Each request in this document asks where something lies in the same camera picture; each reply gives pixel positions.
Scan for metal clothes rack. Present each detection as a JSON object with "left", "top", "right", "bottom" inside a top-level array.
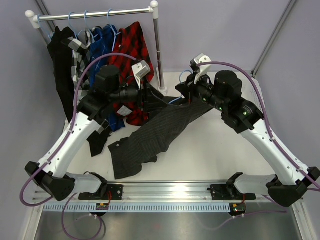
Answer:
[{"left": 25, "top": 0, "right": 167, "bottom": 95}]

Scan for dark pinstriped shirt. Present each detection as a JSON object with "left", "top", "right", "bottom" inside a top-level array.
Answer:
[{"left": 108, "top": 99, "right": 213, "bottom": 180}]

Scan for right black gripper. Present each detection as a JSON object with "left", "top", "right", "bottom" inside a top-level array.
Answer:
[{"left": 177, "top": 70, "right": 227, "bottom": 113}]

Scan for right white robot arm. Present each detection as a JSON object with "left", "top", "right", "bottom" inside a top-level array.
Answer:
[{"left": 175, "top": 70, "right": 320, "bottom": 208}]

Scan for blue hanger of red shirt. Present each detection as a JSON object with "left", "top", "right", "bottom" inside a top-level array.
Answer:
[{"left": 107, "top": 8, "right": 120, "bottom": 51}]

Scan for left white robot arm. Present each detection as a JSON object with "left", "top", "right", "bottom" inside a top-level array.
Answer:
[{"left": 25, "top": 60, "right": 166, "bottom": 201}]

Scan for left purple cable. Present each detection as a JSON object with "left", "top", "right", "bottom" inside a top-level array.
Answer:
[{"left": 20, "top": 53, "right": 141, "bottom": 207}]

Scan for blue hanger of grey shirt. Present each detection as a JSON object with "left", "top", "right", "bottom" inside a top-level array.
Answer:
[{"left": 68, "top": 11, "right": 87, "bottom": 41}]

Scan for grey white plaid shirt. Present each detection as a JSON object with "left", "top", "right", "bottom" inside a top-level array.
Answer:
[{"left": 62, "top": 28, "right": 93, "bottom": 106}]

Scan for light blue wire hanger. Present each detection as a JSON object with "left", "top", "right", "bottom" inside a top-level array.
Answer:
[{"left": 168, "top": 69, "right": 193, "bottom": 105}]

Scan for right aluminium frame post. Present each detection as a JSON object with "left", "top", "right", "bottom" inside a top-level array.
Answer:
[{"left": 251, "top": 0, "right": 299, "bottom": 78}]

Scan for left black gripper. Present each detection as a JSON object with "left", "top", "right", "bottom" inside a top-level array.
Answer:
[{"left": 109, "top": 75, "right": 168, "bottom": 113}]

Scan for blue hanger of black shirt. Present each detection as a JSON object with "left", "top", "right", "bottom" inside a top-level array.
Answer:
[{"left": 37, "top": 14, "right": 54, "bottom": 41}]

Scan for left aluminium frame post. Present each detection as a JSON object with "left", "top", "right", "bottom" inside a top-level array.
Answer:
[{"left": 34, "top": 0, "right": 56, "bottom": 46}]

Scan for red black plaid shirt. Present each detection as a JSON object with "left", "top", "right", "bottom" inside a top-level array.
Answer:
[{"left": 107, "top": 21, "right": 155, "bottom": 127}]

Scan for aluminium mounting rail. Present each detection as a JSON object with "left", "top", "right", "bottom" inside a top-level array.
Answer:
[{"left": 32, "top": 181, "right": 305, "bottom": 202}]

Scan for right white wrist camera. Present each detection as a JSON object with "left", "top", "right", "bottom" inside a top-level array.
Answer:
[{"left": 190, "top": 53, "right": 211, "bottom": 85}]

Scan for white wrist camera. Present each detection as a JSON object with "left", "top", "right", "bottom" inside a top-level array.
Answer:
[
  {"left": 190, "top": 53, "right": 211, "bottom": 85},
  {"left": 131, "top": 60, "right": 151, "bottom": 85}
]

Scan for white slotted cable duct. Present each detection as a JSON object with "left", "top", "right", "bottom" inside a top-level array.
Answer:
[{"left": 43, "top": 202, "right": 231, "bottom": 213}]

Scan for aluminium frame post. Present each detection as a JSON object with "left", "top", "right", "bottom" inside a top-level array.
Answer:
[
  {"left": 34, "top": 0, "right": 56, "bottom": 46},
  {"left": 251, "top": 0, "right": 299, "bottom": 78}
]

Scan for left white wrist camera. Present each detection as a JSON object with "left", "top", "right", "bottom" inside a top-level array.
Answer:
[{"left": 131, "top": 60, "right": 151, "bottom": 85}]

